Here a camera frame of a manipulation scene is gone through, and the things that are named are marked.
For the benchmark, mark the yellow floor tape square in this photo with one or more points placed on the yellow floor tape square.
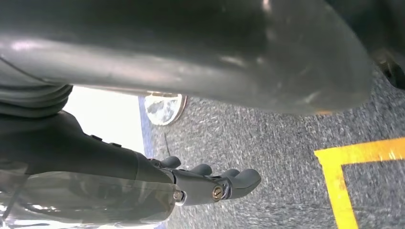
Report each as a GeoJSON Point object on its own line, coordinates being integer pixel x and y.
{"type": "Point", "coordinates": [341, 177]}

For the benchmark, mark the black robot right leg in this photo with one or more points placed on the black robot right leg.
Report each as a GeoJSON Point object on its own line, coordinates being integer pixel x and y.
{"type": "Point", "coordinates": [392, 31]}

